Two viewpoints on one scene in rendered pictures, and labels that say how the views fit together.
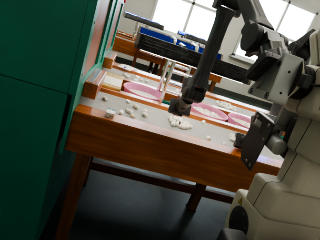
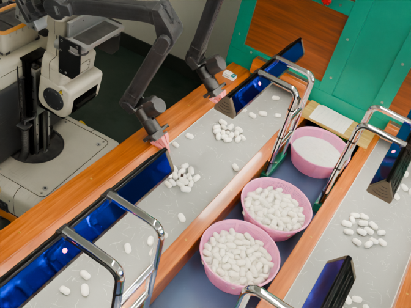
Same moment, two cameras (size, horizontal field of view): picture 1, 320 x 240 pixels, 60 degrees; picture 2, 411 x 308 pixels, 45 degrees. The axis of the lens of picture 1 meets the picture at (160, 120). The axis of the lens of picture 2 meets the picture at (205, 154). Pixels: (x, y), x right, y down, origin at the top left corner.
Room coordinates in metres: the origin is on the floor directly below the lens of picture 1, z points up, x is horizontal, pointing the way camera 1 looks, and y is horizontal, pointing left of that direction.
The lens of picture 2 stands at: (2.20, -1.53, 2.01)
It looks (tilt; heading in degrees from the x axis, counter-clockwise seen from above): 40 degrees down; 123
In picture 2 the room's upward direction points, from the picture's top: 15 degrees clockwise
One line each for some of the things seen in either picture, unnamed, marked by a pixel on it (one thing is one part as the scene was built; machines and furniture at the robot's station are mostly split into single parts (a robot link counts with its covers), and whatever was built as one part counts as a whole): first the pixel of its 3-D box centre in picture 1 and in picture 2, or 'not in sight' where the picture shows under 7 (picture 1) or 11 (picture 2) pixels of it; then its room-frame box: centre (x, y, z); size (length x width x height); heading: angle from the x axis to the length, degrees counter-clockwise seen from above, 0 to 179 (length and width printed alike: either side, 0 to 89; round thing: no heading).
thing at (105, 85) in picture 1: (110, 79); (337, 123); (1.64, 0.37, 0.77); 0.33 x 0.15 x 0.01; 10
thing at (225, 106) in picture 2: (195, 59); (266, 71); (1.43, -0.06, 1.08); 0.62 x 0.08 x 0.07; 100
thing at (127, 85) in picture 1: (142, 97); (316, 154); (1.67, 0.15, 0.72); 0.27 x 0.27 x 0.10
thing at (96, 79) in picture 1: (95, 82); (281, 76); (1.29, 0.36, 0.83); 0.30 x 0.06 x 0.07; 10
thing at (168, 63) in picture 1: (174, 72); (364, 168); (1.90, 0.02, 0.90); 0.20 x 0.19 x 0.45; 100
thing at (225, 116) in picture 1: (206, 116); (273, 211); (1.75, -0.28, 0.72); 0.27 x 0.27 x 0.10
